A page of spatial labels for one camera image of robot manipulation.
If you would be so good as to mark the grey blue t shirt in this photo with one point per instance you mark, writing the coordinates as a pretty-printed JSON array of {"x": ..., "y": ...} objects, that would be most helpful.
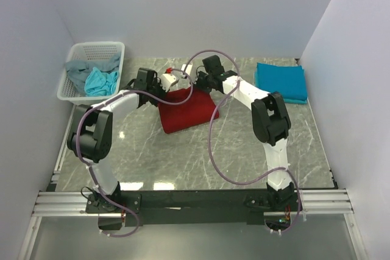
[{"x": 78, "y": 70}]

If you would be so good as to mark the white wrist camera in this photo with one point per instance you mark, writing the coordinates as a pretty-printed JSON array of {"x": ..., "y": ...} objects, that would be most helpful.
[
  {"x": 169, "y": 78},
  {"x": 189, "y": 70}
]

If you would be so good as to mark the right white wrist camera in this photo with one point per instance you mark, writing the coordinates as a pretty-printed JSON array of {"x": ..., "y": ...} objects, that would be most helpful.
[{"x": 189, "y": 70}]

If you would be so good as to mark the folded teal t shirt stack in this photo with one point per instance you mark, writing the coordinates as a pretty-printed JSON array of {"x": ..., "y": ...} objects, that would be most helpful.
[{"x": 289, "y": 81}]

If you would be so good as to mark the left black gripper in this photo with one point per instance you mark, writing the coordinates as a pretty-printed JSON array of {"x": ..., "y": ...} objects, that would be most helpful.
[{"x": 157, "y": 82}]

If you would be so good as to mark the light blue t shirt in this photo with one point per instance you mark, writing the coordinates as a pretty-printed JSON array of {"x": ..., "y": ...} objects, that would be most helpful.
[{"x": 100, "y": 83}]

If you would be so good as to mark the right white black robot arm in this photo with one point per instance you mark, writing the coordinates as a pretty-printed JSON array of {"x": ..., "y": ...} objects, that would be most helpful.
[{"x": 270, "y": 124}]

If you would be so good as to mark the red t shirt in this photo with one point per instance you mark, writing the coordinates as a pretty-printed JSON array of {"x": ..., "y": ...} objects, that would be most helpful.
[{"x": 196, "y": 111}]

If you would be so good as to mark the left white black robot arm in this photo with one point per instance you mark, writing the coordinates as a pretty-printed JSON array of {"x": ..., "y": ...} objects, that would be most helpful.
[{"x": 91, "y": 132}]

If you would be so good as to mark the black base crossbar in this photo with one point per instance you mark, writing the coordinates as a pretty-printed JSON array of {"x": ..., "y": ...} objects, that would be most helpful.
[{"x": 187, "y": 207}]

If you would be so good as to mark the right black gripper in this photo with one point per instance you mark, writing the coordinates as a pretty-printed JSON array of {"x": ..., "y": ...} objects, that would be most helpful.
[{"x": 200, "y": 74}]

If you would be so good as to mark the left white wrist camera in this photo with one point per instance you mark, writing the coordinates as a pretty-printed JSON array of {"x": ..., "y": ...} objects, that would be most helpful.
[{"x": 169, "y": 78}]

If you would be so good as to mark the aluminium rail frame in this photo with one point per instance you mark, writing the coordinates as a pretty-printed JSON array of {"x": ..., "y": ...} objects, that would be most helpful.
[{"x": 145, "y": 158}]

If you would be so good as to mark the white plastic laundry basket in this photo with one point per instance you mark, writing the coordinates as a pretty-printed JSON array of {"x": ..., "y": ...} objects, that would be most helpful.
[{"x": 85, "y": 58}]

